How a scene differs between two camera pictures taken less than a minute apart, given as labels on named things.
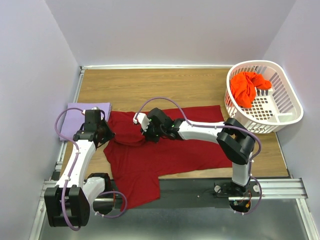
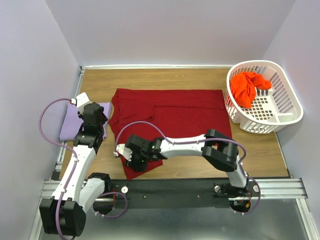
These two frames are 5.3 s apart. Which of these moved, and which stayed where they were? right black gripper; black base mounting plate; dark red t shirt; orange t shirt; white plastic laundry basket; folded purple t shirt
Moved: dark red t shirt; right black gripper
Stayed: orange t shirt; folded purple t shirt; black base mounting plate; white plastic laundry basket
